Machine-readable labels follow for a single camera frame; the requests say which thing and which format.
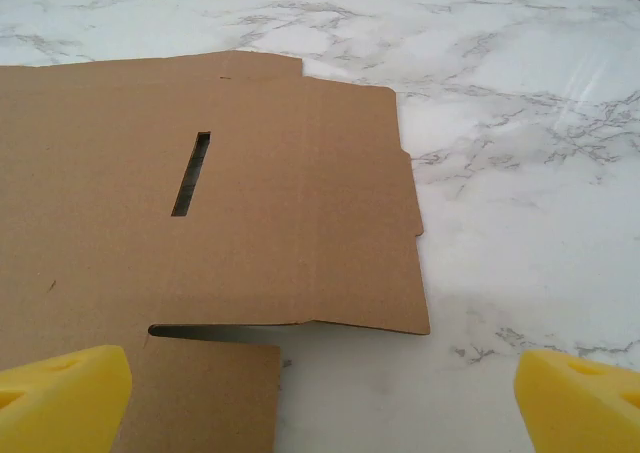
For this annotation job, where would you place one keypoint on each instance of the brown corrugated cardboard box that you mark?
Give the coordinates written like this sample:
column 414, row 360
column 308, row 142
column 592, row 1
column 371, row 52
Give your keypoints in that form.
column 250, row 198

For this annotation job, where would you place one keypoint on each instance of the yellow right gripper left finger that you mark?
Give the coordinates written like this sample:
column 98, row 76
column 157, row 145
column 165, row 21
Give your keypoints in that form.
column 65, row 403

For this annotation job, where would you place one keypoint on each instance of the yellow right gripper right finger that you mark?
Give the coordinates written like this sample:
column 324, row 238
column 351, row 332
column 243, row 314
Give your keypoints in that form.
column 580, row 413

